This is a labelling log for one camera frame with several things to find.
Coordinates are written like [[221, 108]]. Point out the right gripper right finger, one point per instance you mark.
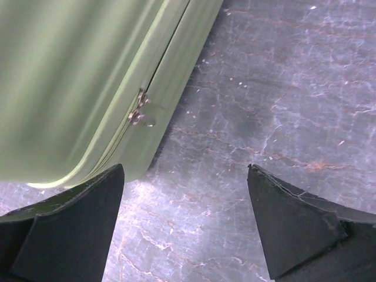
[[308, 238]]

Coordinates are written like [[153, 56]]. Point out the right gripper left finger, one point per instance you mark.
[[65, 237]]

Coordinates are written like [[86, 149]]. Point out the green suitcase blue lining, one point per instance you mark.
[[86, 85]]

